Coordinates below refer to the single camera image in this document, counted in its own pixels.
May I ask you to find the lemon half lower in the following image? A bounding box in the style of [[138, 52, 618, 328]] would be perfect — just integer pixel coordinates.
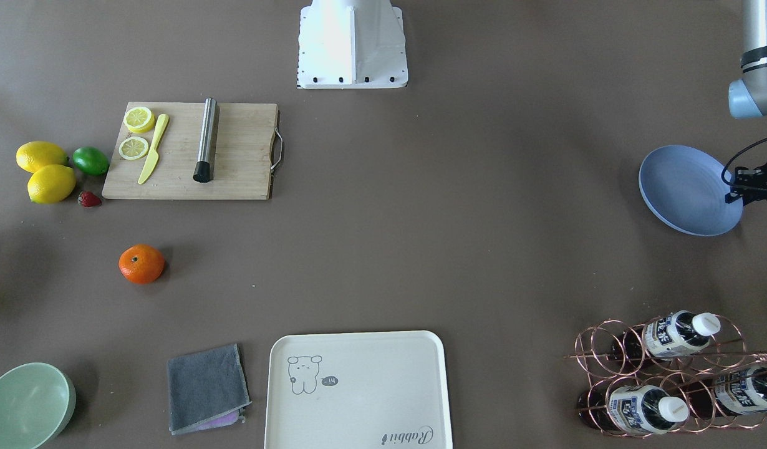
[[122, 106, 156, 133]]

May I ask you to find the green bowl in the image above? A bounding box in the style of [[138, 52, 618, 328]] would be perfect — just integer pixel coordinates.
[[0, 363, 77, 448]]

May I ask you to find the green lime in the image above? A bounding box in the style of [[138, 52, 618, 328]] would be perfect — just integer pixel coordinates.
[[72, 146, 110, 176]]

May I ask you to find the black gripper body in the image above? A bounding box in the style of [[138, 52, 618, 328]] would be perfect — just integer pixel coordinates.
[[731, 162, 767, 205]]

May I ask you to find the copper wire bottle rack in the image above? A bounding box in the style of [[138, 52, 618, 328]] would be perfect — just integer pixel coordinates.
[[572, 310, 767, 438]]

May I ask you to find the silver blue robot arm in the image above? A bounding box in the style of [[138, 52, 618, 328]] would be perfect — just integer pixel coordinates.
[[721, 1, 767, 205]]

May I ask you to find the red strawberry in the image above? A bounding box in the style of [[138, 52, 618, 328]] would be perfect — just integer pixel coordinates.
[[77, 191, 102, 208]]

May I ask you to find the tea bottle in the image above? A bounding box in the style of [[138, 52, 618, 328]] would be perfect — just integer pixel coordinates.
[[577, 385, 690, 437], [683, 365, 767, 420], [607, 310, 721, 367]]

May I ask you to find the yellow lemon upper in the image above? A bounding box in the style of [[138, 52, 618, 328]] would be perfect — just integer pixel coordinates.
[[27, 164, 76, 204]]

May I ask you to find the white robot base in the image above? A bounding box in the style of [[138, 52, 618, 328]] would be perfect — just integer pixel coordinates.
[[296, 1, 409, 89]]

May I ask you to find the cream rabbit tray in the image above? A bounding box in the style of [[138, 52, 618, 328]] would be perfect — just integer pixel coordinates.
[[264, 330, 454, 448]]

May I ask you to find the orange fruit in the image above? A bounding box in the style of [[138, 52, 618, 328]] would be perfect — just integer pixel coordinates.
[[118, 244, 166, 284]]

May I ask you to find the wooden cutting board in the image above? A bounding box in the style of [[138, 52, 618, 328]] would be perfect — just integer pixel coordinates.
[[102, 102, 279, 201]]

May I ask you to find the yellow plastic knife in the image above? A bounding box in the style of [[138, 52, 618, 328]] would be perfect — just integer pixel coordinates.
[[137, 113, 170, 185]]

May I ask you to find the yellow lemon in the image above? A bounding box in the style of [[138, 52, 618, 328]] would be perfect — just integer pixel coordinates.
[[27, 164, 76, 204], [16, 140, 68, 173]]

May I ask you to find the tea bottle front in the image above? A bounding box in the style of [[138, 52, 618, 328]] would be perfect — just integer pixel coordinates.
[[577, 385, 690, 437]]

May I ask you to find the steel muddler black tip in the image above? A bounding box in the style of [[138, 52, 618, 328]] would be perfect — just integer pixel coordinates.
[[193, 97, 220, 183]]

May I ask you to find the grey folded cloth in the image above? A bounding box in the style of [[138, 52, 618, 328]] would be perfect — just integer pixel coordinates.
[[166, 343, 252, 437]]

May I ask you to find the yellow lemon lower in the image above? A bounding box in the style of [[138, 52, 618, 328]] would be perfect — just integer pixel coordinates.
[[16, 140, 68, 173]]

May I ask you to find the blue plate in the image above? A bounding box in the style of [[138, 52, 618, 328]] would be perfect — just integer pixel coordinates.
[[639, 145, 743, 238]]

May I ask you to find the lemon slice upper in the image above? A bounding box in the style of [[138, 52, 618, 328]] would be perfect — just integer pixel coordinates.
[[118, 136, 150, 161]]

